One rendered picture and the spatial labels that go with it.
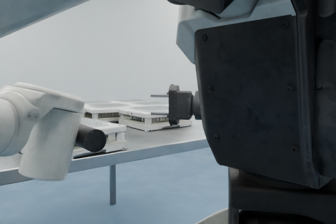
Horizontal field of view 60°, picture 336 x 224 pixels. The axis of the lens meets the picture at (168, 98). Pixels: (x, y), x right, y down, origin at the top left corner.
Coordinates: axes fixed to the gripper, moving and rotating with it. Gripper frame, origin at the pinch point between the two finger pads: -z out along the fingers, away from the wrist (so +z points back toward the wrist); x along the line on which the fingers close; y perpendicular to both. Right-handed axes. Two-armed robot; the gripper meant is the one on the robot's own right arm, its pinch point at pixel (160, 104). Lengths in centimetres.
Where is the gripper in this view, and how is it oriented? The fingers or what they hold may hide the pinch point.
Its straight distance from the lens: 90.2
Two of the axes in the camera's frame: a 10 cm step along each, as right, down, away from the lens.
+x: 0.0, 10.0, 0.6
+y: 2.2, -0.6, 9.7
